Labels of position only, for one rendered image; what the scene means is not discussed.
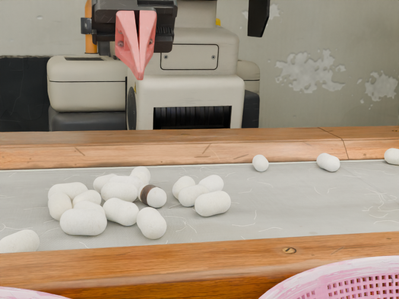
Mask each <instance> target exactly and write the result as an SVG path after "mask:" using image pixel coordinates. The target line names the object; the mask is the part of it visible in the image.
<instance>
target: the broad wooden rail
mask: <svg viewBox="0 0 399 299"><path fill-rule="evenodd" d="M390 148H395V149H399V126H346V127H308V128H234V129H160V130H122V131H56V132H0V170H38V169H59V168H101V167H139V166H183V165H204V164H245V163H252V160H253V158H254V156H256V155H263V156H264V157H265V158H266V159H267V161H268V162H269V163H286V162H308V161H316V159H317V158H318V156H319V155H320V154H322V153H327V154H329V155H332V156H335V157H337V158H338V159H339V161H349V160H384V159H385V158H384V154H385V152H386V150H388V149H390Z"/></svg>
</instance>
